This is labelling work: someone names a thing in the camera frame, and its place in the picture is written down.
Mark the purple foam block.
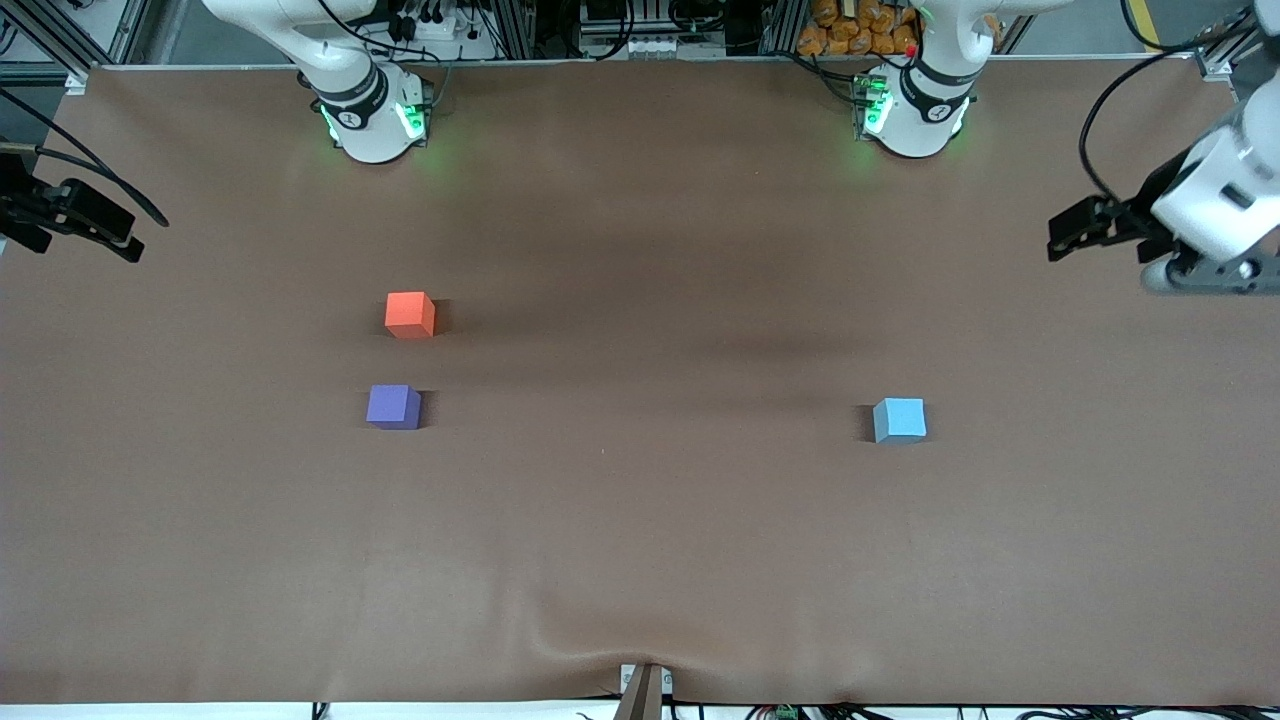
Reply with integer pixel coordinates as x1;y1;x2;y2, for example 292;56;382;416
366;385;422;430

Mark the aluminium frame profile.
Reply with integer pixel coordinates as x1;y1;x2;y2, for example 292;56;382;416
0;0;151;93
1195;0;1280;83

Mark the light blue foam block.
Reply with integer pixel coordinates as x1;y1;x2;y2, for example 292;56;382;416
873;398;927;444

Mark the white power strip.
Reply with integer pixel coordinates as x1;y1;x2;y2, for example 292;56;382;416
355;8;501;61

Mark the bag of orange items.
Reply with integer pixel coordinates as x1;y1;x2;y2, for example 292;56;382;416
797;0;923;57

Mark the orange foam block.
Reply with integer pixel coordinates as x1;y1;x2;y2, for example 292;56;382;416
385;292;437;339

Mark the brown table mat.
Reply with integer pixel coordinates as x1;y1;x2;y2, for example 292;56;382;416
0;55;1280;707

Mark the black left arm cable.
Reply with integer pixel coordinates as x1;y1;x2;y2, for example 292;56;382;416
1079;8;1253;203

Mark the white electrical terminal block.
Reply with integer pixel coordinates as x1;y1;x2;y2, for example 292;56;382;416
580;34;703;60

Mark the metal table edge bracket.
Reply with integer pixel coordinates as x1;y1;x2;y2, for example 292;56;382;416
619;663;674;720

